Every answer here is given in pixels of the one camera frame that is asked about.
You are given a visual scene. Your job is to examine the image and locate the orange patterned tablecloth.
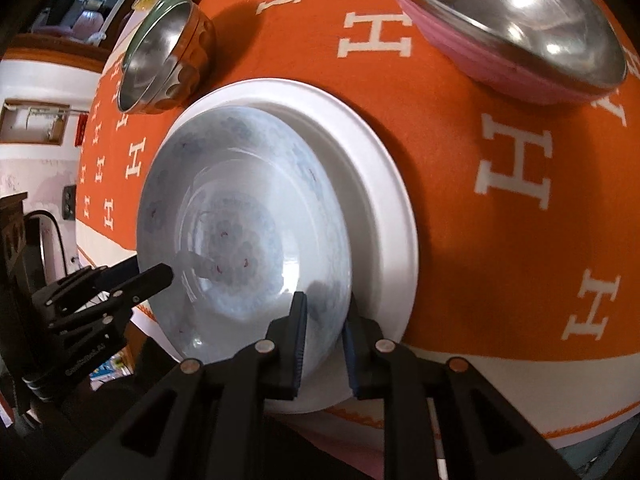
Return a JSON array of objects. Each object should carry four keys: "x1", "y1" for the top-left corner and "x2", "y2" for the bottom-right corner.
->
[{"x1": 75, "y1": 0, "x2": 640, "y2": 436}]

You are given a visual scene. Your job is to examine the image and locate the pink-sided steel bowl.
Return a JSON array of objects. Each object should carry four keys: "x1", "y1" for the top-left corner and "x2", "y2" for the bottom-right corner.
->
[{"x1": 381, "y1": 0, "x2": 628, "y2": 107}]

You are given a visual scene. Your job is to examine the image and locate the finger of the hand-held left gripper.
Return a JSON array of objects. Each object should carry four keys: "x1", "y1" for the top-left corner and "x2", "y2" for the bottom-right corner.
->
[
  {"x1": 31, "y1": 255, "x2": 140, "y2": 311},
  {"x1": 47, "y1": 261, "x2": 175, "y2": 333}
]

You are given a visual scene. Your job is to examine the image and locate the wood-framed wall niche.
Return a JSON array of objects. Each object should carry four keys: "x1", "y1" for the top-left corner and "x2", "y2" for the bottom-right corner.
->
[{"x1": 0, "y1": 100, "x2": 71, "y2": 147}]

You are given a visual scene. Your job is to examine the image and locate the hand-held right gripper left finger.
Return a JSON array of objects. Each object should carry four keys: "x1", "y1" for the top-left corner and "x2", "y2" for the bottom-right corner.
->
[{"x1": 60, "y1": 291, "x2": 308, "y2": 480}]

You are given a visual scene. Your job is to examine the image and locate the pink kitchen appliance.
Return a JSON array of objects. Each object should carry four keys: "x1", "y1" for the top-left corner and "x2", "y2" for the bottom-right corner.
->
[{"x1": 50, "y1": 0, "x2": 108, "y2": 46}]

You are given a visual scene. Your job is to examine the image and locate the curved black cable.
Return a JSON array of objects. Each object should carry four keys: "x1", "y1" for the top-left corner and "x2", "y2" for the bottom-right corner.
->
[{"x1": 22, "y1": 211, "x2": 66, "y2": 281}]

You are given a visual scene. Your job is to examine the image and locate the dimpled steel bowl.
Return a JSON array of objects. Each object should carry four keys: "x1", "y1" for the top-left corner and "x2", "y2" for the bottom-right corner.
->
[{"x1": 116, "y1": 0, "x2": 217, "y2": 114}]

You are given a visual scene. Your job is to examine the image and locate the blue patterned white plate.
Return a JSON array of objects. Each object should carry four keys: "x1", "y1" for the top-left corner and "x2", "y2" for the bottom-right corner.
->
[{"x1": 136, "y1": 106, "x2": 352, "y2": 376}]

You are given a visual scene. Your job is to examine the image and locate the black carved cabinet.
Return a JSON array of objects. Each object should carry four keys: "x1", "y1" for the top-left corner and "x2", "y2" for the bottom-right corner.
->
[{"x1": 0, "y1": 192, "x2": 31, "y2": 291}]

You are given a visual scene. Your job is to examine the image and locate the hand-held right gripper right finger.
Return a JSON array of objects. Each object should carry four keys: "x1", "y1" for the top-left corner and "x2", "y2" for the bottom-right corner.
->
[{"x1": 341, "y1": 292, "x2": 581, "y2": 480}]

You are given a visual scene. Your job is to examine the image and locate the plain white plate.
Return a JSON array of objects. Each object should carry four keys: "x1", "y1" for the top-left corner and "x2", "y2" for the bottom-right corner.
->
[{"x1": 190, "y1": 78, "x2": 418, "y2": 413}]

